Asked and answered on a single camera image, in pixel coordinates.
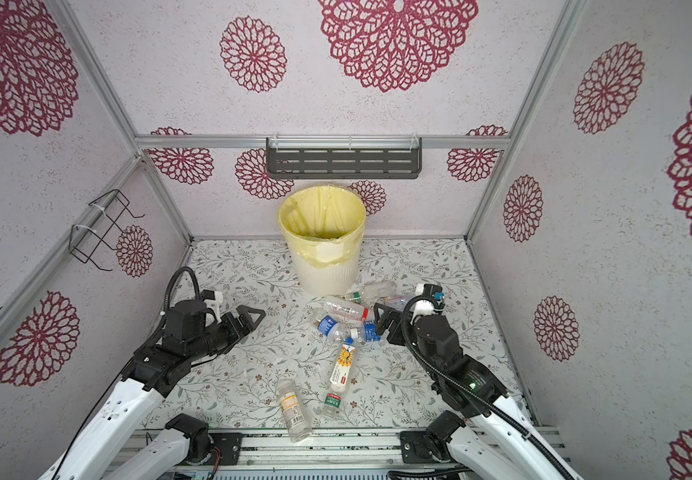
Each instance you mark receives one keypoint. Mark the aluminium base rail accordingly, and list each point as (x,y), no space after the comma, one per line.
(349,448)

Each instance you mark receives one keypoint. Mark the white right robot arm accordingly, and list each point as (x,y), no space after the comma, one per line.
(483,430)

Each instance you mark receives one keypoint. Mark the clear purple-label water bottle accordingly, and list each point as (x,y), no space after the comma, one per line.
(398,301)

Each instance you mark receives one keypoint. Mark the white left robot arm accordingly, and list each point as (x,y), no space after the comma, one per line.
(144,383)

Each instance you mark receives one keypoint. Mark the clear green-cap bottle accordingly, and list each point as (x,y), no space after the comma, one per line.
(372,292)

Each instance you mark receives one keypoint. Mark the white sunflower-label bottle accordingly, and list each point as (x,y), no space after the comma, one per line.
(340,375)

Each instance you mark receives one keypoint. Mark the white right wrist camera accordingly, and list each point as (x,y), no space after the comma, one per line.
(432,300)

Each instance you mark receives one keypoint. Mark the cream ribbed waste bin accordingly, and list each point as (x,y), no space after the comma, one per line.
(328,273)

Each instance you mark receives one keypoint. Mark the black wire wall rack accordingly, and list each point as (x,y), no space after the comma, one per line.
(88,236)

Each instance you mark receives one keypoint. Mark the white red-cap bottle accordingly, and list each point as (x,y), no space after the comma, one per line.
(349,310)

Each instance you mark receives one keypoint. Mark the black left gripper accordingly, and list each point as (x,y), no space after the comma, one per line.
(238,332)

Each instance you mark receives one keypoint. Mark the yellow plastic bin liner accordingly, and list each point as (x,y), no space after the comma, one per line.
(324,225)

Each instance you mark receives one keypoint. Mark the clear orange-label bottle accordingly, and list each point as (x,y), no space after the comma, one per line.
(296,419)

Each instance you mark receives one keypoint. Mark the grey metal wall shelf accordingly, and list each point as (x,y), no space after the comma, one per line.
(345,160)

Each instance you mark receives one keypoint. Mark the clear blue-label blue-cap bottle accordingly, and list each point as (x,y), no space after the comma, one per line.
(365,333)

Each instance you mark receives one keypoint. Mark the blue-label water bottle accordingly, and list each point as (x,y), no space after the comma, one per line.
(336,329)

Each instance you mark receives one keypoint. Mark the small green-label clear bottle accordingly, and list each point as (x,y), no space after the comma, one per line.
(331,405)

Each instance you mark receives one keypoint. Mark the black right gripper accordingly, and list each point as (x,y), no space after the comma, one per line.
(391,316)

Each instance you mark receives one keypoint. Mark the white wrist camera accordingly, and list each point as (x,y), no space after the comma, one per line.
(432,300)
(214,301)

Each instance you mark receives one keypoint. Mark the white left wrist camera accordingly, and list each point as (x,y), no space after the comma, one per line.
(214,301)

